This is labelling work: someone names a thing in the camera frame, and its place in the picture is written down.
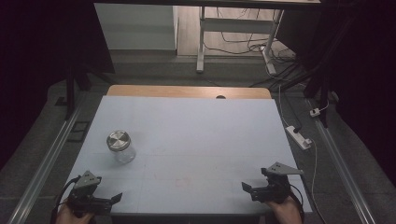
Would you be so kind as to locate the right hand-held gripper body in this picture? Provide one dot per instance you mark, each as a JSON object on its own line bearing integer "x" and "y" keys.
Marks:
{"x": 277, "y": 188}

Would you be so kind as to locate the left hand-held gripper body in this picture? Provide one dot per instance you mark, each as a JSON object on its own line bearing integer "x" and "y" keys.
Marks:
{"x": 84, "y": 194}

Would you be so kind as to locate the clear glass jar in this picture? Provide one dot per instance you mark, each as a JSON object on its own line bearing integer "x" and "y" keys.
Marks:
{"x": 126, "y": 155}

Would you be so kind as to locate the round silver metal lid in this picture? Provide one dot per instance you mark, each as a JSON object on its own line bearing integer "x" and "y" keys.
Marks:
{"x": 118, "y": 140}

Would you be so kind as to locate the person's right hand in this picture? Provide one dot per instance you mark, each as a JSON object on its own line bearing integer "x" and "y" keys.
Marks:
{"x": 285, "y": 213}

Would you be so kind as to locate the person's left hand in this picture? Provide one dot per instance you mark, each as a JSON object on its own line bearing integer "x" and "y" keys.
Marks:
{"x": 67, "y": 217}

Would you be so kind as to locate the white power strip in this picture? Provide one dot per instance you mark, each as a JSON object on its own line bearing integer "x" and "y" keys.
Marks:
{"x": 297, "y": 137}

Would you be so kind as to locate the white table mat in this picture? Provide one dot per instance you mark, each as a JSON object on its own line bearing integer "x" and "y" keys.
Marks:
{"x": 202, "y": 140}

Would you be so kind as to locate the small white adapter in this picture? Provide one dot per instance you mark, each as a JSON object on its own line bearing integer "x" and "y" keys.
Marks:
{"x": 315, "y": 112}

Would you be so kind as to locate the black metal stand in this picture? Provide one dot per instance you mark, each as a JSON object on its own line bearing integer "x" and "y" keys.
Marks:
{"x": 70, "y": 93}
{"x": 323, "y": 105}

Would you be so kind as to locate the black curtain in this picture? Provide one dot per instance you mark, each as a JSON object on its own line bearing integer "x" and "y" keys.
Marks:
{"x": 31, "y": 62}
{"x": 367, "y": 62}

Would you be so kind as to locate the white-legged desk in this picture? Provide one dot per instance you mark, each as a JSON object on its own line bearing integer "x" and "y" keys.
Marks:
{"x": 236, "y": 25}

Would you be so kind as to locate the aluminium floor rail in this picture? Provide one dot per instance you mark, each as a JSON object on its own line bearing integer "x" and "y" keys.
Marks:
{"x": 342, "y": 168}
{"x": 43, "y": 169}

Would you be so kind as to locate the black rectangular floor frame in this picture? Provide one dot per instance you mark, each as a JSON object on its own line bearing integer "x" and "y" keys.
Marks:
{"x": 78, "y": 123}

